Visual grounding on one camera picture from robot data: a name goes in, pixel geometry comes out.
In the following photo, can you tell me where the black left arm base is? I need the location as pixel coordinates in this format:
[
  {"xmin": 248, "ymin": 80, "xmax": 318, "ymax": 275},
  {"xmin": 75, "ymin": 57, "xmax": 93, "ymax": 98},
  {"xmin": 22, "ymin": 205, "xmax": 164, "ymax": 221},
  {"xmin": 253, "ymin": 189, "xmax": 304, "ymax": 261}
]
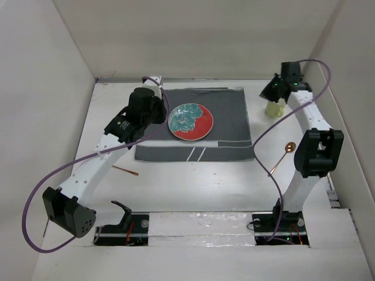
[{"xmin": 93, "ymin": 200, "xmax": 150, "ymax": 246}]

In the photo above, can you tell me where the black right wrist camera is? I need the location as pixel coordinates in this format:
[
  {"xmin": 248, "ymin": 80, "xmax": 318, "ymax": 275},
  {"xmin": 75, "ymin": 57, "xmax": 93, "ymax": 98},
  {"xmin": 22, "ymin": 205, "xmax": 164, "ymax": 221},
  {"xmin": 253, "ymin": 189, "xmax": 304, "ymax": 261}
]
[{"xmin": 281, "ymin": 61, "xmax": 301, "ymax": 84}]

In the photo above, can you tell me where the copper fork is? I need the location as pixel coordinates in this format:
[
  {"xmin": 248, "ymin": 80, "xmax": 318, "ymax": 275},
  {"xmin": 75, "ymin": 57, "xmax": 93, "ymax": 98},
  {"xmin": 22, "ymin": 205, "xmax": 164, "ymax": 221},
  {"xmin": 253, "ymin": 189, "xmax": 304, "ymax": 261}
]
[{"xmin": 112, "ymin": 165, "xmax": 139, "ymax": 176}]

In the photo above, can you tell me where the copper spoon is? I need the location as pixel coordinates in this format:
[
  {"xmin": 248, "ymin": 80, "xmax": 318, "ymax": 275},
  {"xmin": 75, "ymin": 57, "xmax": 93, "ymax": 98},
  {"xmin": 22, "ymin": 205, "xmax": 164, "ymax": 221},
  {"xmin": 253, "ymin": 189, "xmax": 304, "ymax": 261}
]
[{"xmin": 268, "ymin": 142, "xmax": 296, "ymax": 176}]

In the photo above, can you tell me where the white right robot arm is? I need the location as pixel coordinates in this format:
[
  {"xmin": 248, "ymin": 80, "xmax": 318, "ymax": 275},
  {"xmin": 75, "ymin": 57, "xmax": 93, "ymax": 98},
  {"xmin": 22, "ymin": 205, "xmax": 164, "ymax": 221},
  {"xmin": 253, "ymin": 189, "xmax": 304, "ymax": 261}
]
[{"xmin": 260, "ymin": 74, "xmax": 344, "ymax": 231}]

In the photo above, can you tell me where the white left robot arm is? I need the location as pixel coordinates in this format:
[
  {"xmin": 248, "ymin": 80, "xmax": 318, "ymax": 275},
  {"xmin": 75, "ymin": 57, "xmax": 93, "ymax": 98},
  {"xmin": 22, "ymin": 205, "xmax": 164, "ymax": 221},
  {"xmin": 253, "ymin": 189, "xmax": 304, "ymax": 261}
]
[{"xmin": 42, "ymin": 76, "xmax": 167, "ymax": 238}]

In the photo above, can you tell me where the grey cloth placemat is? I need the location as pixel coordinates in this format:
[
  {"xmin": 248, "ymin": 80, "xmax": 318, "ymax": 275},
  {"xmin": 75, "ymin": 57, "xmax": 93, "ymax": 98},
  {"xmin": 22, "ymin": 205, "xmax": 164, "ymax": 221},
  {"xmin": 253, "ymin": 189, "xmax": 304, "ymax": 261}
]
[{"xmin": 135, "ymin": 87, "xmax": 255, "ymax": 162}]

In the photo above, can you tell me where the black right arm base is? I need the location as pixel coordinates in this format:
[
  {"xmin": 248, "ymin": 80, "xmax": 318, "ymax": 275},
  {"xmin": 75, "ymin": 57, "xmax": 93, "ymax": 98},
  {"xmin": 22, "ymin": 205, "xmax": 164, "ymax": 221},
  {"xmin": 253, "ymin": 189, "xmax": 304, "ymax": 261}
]
[{"xmin": 246, "ymin": 199, "xmax": 309, "ymax": 246}]

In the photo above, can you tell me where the light green mug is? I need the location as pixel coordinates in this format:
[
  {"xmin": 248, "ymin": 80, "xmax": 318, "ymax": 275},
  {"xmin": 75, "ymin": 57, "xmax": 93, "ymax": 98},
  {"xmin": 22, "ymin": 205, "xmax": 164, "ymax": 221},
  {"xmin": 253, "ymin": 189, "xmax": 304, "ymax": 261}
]
[{"xmin": 265, "ymin": 98, "xmax": 286, "ymax": 118}]

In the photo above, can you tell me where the teal and red plate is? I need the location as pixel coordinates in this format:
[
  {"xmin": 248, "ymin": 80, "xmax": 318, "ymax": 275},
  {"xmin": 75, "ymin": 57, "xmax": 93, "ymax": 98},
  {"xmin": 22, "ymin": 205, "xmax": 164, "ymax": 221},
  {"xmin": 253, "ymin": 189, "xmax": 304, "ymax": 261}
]
[{"xmin": 168, "ymin": 103, "xmax": 214, "ymax": 141}]

